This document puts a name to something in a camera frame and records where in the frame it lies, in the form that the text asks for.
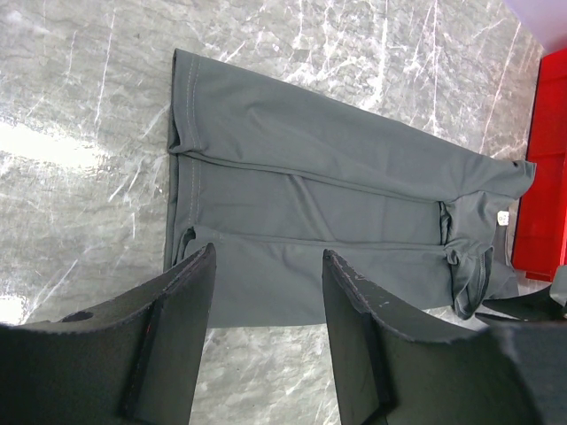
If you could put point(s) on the red plastic bin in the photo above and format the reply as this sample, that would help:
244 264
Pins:
540 238

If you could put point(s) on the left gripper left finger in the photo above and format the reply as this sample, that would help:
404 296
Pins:
133 359

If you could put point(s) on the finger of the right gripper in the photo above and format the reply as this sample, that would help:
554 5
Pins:
548 304

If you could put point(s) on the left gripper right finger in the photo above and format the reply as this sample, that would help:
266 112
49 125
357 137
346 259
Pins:
395 364

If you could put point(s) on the dark grey t-shirt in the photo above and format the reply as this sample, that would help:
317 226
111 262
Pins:
273 175

